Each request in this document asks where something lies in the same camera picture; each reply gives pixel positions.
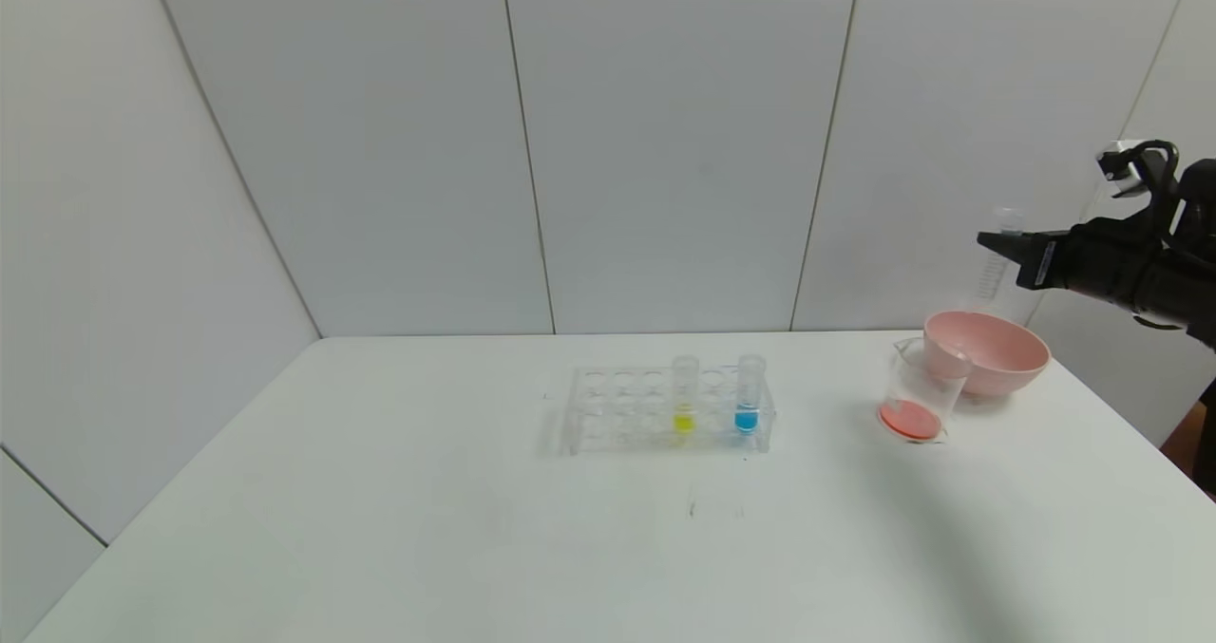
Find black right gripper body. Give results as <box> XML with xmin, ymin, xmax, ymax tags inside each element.
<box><xmin>1016</xmin><ymin>217</ymin><xmax>1145</xmax><ymax>307</ymax></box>

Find test tube with red pigment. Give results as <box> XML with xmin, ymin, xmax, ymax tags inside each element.
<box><xmin>978</xmin><ymin>208</ymin><xmax>1027</xmax><ymax>304</ymax></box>

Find test tube with blue pigment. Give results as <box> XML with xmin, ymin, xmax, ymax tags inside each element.
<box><xmin>736</xmin><ymin>355</ymin><xmax>767</xmax><ymax>435</ymax></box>

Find test tube with yellow pigment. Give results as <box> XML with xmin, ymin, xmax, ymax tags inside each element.
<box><xmin>672</xmin><ymin>356</ymin><xmax>700</xmax><ymax>435</ymax></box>

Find clear plastic test tube rack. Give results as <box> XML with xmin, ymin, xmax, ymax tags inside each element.
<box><xmin>560</xmin><ymin>366</ymin><xmax>778</xmax><ymax>456</ymax></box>

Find pink bowl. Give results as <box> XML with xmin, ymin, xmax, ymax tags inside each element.
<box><xmin>923</xmin><ymin>311</ymin><xmax>1051</xmax><ymax>399</ymax></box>

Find clear glass beaker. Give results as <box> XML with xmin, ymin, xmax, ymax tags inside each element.
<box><xmin>878</xmin><ymin>337</ymin><xmax>972</xmax><ymax>444</ymax></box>

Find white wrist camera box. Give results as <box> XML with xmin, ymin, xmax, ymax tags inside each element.
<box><xmin>1096</xmin><ymin>140</ymin><xmax>1152</xmax><ymax>199</ymax></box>

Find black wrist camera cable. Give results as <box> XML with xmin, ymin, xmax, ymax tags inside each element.
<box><xmin>1117</xmin><ymin>139</ymin><xmax>1185</xmax><ymax>237</ymax></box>

